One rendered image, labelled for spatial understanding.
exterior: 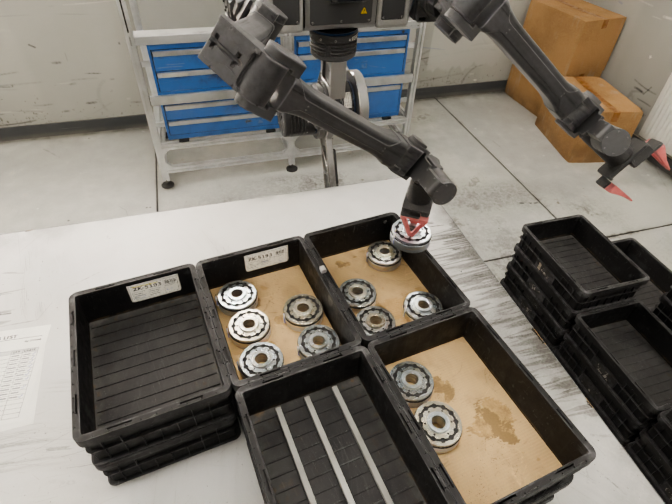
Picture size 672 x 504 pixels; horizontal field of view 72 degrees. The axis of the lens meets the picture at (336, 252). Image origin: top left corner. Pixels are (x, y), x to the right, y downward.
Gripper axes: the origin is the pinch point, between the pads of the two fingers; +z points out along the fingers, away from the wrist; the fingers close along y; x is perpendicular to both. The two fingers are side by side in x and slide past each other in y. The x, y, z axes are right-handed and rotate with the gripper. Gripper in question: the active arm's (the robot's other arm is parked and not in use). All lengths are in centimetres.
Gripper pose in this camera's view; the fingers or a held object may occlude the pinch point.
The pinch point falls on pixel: (412, 227)
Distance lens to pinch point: 117.7
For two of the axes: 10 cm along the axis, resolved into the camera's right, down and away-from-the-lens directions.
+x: -9.6, -2.3, 1.7
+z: -0.6, 7.3, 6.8
